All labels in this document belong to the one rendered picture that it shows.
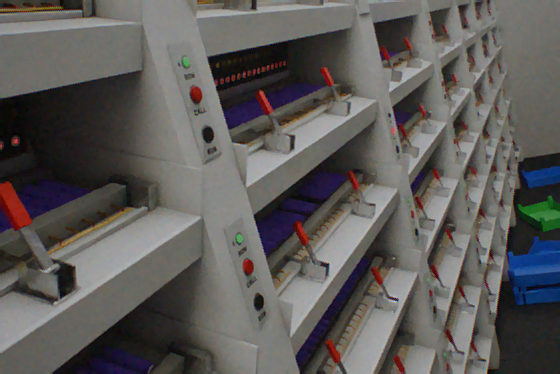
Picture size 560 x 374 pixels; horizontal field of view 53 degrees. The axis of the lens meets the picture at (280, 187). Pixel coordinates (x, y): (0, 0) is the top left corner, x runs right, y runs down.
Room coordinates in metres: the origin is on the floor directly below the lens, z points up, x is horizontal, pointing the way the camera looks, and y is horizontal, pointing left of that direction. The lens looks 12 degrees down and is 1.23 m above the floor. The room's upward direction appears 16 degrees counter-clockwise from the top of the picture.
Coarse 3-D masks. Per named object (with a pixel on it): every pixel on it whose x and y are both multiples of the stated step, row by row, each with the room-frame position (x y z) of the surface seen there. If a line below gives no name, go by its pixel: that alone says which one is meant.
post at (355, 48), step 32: (352, 32) 1.19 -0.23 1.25; (288, 64) 1.26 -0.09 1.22; (320, 64) 1.23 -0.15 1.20; (352, 64) 1.20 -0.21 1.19; (384, 96) 1.23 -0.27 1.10; (384, 128) 1.18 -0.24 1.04; (384, 160) 1.19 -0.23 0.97; (384, 224) 1.20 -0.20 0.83; (416, 288) 1.18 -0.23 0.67; (416, 320) 1.19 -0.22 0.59
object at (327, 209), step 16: (336, 192) 1.07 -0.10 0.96; (352, 192) 1.11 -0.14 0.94; (320, 208) 0.99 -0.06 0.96; (336, 208) 1.03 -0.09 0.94; (304, 224) 0.92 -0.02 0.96; (320, 224) 0.95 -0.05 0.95; (288, 240) 0.86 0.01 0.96; (272, 256) 0.80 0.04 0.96; (272, 272) 0.77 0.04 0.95; (288, 272) 0.79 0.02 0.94
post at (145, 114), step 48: (144, 0) 0.57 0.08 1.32; (144, 48) 0.56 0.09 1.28; (192, 48) 0.62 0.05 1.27; (48, 96) 0.63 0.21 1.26; (96, 96) 0.60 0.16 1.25; (144, 96) 0.57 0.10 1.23; (48, 144) 0.64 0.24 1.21; (96, 144) 0.61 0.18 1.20; (144, 144) 0.58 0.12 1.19; (192, 144) 0.58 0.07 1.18; (240, 192) 0.63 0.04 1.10; (192, 288) 0.58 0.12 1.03; (240, 288) 0.58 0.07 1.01; (240, 336) 0.56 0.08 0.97; (288, 336) 0.64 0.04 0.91
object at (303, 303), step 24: (336, 168) 1.24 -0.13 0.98; (360, 168) 1.21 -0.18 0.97; (384, 168) 1.19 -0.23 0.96; (384, 192) 1.15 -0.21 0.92; (336, 216) 1.02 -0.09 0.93; (384, 216) 1.08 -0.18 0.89; (312, 240) 0.91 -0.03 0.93; (336, 240) 0.92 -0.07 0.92; (360, 240) 0.92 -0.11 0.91; (288, 264) 0.83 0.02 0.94; (336, 264) 0.83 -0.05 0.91; (288, 288) 0.76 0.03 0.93; (312, 288) 0.76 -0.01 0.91; (336, 288) 0.82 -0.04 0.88; (288, 312) 0.64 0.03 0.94; (312, 312) 0.72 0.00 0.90
